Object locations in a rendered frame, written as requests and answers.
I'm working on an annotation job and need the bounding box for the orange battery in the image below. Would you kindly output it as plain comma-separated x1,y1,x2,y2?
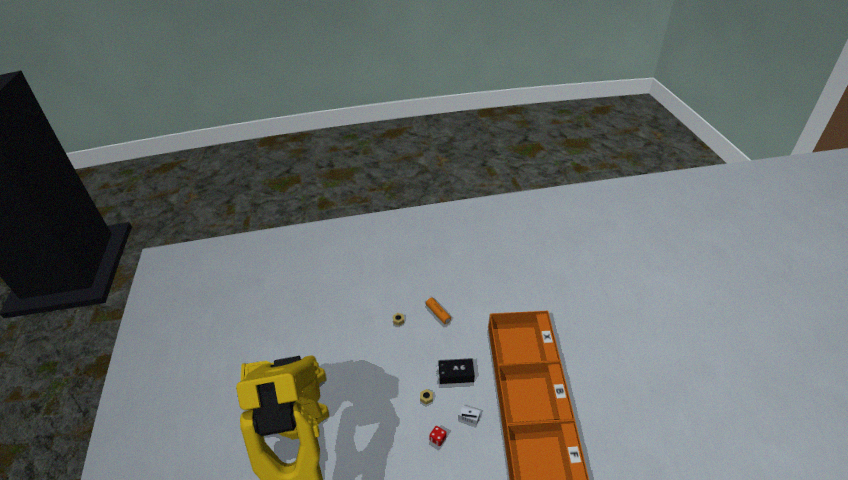
425,296,451,324

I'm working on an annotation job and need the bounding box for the dark red die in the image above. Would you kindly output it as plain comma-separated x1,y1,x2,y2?
429,426,447,446

